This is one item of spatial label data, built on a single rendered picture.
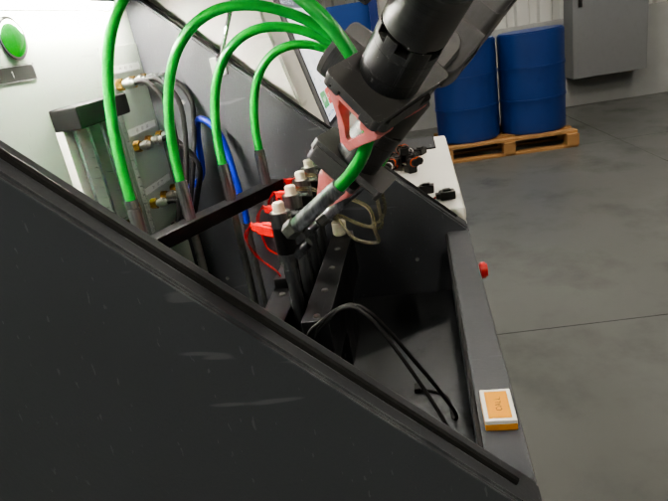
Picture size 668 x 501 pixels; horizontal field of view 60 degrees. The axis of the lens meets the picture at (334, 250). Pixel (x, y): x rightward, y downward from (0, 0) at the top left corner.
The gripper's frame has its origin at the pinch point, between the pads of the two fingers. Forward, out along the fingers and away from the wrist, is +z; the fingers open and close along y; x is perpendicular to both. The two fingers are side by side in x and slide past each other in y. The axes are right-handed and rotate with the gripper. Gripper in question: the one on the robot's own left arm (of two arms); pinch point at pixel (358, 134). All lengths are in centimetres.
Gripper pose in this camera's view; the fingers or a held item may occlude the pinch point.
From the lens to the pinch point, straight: 59.3
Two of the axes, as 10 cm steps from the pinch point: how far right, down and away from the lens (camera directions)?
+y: -6.9, 5.5, -4.8
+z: -2.8, 4.1, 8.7
